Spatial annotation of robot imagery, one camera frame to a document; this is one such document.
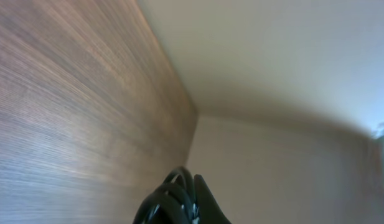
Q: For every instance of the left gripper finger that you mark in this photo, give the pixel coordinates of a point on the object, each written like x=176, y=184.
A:
x=209, y=210

